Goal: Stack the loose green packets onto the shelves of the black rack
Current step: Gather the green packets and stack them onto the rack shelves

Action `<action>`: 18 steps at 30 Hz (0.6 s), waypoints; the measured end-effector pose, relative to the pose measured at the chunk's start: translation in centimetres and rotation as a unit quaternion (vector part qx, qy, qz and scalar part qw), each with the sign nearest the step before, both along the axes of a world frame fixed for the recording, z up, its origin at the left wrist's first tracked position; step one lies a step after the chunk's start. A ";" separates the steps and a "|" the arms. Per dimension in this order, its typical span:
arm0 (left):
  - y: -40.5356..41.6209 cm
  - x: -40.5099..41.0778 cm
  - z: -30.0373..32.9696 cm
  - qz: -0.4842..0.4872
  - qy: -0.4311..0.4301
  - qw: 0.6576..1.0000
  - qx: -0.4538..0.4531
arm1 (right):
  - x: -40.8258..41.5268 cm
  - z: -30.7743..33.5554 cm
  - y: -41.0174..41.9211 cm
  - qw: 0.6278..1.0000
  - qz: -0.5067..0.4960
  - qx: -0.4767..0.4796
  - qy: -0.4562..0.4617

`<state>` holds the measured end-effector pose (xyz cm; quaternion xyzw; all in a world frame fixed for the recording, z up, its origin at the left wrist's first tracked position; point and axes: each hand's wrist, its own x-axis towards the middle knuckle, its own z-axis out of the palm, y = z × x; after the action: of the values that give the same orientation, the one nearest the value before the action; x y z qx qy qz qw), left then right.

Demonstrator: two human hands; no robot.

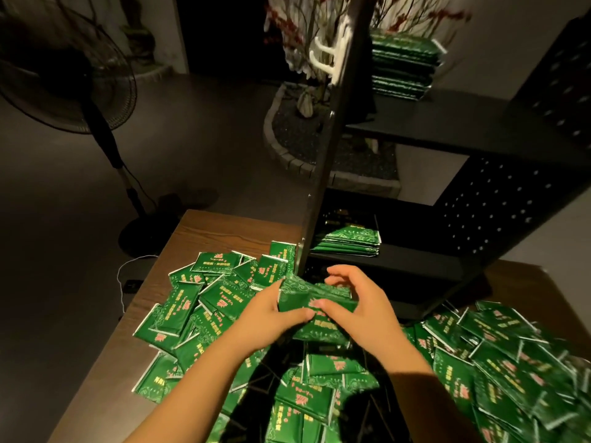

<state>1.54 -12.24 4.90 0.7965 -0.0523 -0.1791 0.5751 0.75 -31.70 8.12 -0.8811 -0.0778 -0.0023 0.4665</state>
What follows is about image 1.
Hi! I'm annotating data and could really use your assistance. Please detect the person's left forearm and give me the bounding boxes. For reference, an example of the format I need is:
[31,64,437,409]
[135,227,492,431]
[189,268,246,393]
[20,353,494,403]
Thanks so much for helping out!
[124,332,271,443]

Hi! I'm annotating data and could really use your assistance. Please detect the white hook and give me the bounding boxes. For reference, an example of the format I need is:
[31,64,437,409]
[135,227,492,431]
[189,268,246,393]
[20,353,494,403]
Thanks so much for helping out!
[308,17,355,85]

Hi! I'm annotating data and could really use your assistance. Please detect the black standing fan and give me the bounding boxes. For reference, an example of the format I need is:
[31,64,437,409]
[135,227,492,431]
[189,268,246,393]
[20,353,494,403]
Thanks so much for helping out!
[0,2,183,258]

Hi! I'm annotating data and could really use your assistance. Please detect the person's right hand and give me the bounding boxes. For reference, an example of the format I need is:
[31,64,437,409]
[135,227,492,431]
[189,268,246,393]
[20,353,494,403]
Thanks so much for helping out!
[309,263,409,367]

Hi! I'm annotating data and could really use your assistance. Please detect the stack of packets top shelf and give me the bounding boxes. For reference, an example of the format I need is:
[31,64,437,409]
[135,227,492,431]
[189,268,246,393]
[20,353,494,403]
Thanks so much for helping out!
[369,29,443,102]

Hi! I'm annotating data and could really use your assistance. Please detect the black metal shelf rack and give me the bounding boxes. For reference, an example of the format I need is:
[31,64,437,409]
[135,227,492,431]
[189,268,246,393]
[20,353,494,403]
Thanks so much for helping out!
[294,0,591,321]

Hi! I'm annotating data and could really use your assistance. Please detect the pile of green packets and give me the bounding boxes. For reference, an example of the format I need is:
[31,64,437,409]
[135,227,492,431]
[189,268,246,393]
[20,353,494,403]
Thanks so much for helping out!
[132,239,591,443]

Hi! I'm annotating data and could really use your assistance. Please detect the stack of packets shelf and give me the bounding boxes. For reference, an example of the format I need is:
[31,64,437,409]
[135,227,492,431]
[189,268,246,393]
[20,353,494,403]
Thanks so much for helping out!
[369,29,443,102]
[311,223,384,258]

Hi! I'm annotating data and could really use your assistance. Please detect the dark vase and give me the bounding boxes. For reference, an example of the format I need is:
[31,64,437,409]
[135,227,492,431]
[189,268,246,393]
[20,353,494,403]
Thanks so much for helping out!
[118,0,160,63]

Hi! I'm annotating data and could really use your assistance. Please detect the person's right forearm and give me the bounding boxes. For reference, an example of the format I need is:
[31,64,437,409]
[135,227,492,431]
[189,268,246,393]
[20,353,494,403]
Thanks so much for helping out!
[374,341,483,443]

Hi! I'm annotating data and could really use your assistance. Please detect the red berry branches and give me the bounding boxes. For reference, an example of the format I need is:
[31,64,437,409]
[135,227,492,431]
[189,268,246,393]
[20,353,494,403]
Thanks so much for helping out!
[265,0,473,81]

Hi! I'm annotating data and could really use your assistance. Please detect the person's left hand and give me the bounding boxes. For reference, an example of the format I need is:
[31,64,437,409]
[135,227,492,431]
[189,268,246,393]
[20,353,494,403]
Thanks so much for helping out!
[229,279,317,354]

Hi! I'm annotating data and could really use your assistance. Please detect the white cable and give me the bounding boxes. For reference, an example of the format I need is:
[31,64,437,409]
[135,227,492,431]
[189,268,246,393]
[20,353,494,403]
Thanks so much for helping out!
[116,254,160,316]

